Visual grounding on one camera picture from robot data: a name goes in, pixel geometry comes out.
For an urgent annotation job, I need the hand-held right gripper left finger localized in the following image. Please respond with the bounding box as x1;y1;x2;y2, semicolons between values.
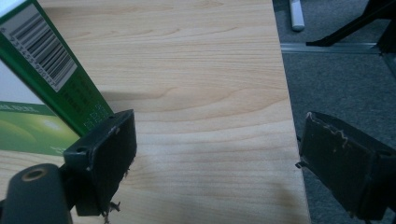
63;108;138;217

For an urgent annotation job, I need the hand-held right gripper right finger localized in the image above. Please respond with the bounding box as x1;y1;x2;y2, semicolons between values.
295;111;396;221

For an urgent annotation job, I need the green and white box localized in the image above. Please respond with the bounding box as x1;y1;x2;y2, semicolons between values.
0;0;115;157

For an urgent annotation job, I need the black metal stand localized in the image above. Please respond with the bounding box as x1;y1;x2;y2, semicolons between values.
305;0;396;54

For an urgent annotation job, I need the white table leg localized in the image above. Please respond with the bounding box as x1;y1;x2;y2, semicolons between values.
289;0;305;33

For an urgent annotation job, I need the silver floor rail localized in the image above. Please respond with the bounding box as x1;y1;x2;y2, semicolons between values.
280;42;396;78

